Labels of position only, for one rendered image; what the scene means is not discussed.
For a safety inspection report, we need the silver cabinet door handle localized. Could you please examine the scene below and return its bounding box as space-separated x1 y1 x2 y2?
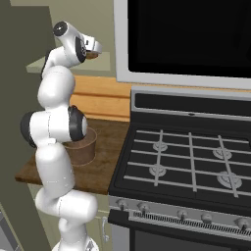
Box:
101 216 110 244

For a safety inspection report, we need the silver black microwave oven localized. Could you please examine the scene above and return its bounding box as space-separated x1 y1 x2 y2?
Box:
113 0 251 91

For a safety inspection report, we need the olive wall cabinet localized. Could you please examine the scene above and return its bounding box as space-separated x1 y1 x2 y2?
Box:
9 0 117 78

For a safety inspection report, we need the pale olive base cabinet door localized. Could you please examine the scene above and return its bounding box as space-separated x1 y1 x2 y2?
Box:
26 183 114 251

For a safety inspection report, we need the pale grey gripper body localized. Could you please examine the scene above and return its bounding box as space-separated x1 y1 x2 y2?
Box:
85 35 103 55

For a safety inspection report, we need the black steel stove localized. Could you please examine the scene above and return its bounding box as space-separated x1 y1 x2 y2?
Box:
107 85 251 251

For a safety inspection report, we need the olive tall cabinet panel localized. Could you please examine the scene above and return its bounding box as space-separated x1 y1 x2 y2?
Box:
0 0 57 251

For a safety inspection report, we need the silver stove knob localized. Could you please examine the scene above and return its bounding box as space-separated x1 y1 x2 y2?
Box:
200 212 214 225
236 218 251 231
117 199 129 212
137 201 150 214
176 209 189 222

